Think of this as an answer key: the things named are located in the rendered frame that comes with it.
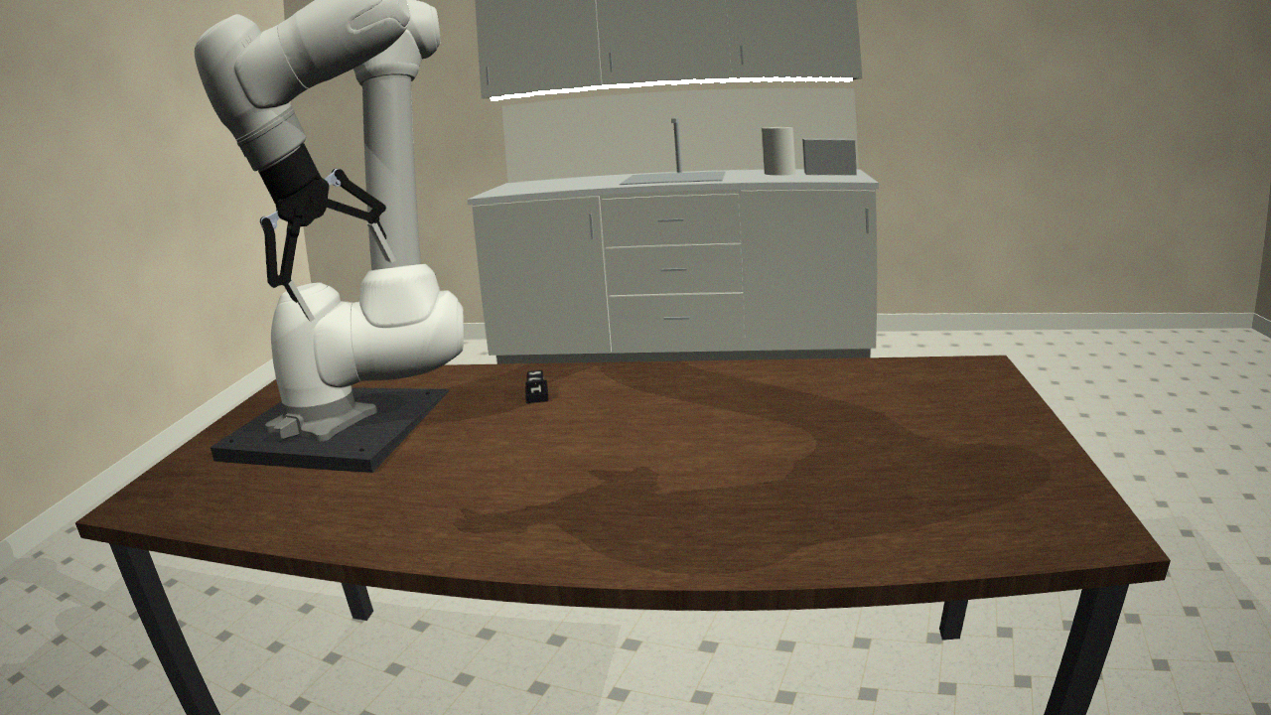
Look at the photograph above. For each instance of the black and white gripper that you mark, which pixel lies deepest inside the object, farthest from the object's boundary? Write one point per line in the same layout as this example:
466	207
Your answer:
287	177

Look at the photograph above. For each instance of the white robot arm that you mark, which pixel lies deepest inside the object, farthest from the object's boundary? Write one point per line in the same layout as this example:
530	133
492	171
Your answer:
403	325

